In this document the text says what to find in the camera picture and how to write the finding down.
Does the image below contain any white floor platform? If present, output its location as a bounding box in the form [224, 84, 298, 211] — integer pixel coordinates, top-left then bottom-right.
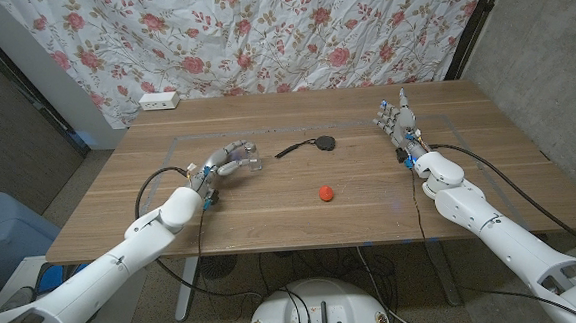
[0, 248, 152, 323]

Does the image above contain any white floor cable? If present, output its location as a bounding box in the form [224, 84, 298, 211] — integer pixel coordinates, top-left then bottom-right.
[355, 243, 423, 323]

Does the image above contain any grey table leg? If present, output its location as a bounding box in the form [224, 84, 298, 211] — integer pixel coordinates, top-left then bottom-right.
[425, 238, 463, 308]

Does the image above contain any clear glass salt shaker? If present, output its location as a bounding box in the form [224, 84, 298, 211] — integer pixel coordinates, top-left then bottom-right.
[244, 141, 264, 173]

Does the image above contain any grey tape outline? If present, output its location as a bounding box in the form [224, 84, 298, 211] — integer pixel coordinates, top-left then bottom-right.
[115, 109, 529, 258]

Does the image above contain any floral print curtain backdrop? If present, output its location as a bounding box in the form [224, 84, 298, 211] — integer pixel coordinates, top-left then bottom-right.
[0, 0, 501, 136]

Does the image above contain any black floor cable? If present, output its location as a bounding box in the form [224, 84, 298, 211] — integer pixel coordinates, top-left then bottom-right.
[454, 276, 576, 323]

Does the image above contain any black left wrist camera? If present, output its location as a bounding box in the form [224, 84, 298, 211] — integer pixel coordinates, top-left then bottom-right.
[200, 188, 222, 211]

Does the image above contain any grey sneaker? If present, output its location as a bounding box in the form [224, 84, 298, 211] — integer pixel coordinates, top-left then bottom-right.
[0, 285, 34, 313]

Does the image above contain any white table leg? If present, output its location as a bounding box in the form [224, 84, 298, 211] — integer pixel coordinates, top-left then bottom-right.
[171, 256, 204, 323]

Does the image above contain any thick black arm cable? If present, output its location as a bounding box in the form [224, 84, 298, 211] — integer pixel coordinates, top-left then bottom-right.
[131, 162, 263, 306]
[427, 134, 576, 274]

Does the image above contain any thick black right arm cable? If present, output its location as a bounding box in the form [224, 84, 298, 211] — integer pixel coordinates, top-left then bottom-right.
[427, 134, 576, 274]

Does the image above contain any blue plastic bin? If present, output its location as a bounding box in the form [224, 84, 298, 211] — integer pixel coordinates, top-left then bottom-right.
[0, 189, 65, 288]

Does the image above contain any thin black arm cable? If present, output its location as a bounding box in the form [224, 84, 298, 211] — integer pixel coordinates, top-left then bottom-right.
[194, 208, 211, 262]
[408, 165, 432, 248]

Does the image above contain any black backdrop stand pole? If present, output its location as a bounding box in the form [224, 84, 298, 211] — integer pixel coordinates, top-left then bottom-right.
[438, 0, 517, 82]

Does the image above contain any white robot torso base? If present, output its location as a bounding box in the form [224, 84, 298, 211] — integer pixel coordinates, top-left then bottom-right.
[243, 273, 393, 323]

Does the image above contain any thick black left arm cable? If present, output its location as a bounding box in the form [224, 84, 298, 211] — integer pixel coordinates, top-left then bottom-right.
[131, 162, 263, 306]

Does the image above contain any blue and black pad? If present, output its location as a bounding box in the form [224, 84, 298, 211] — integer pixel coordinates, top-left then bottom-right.
[33, 263, 89, 293]

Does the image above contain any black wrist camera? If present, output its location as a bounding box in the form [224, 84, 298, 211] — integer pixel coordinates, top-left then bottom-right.
[200, 188, 222, 211]
[395, 146, 417, 171]

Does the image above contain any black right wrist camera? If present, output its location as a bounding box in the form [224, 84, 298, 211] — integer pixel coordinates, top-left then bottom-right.
[395, 146, 417, 171]

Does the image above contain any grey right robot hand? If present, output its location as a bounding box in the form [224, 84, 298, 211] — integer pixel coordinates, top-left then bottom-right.
[371, 86, 429, 163]

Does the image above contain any black wall frame strip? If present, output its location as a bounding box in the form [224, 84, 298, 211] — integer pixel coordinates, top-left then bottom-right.
[0, 3, 91, 163]

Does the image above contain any white power strip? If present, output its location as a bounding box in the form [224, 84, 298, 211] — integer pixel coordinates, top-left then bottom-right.
[138, 90, 182, 112]

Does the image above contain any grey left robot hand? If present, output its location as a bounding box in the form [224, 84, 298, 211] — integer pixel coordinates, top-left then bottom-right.
[186, 138, 260, 192]

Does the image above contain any black round floor fan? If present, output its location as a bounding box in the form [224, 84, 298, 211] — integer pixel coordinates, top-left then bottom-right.
[197, 254, 240, 281]

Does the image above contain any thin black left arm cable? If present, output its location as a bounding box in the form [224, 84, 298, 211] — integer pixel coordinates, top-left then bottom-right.
[194, 208, 211, 262]

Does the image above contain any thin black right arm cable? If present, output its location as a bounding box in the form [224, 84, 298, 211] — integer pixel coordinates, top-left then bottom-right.
[408, 165, 432, 248]

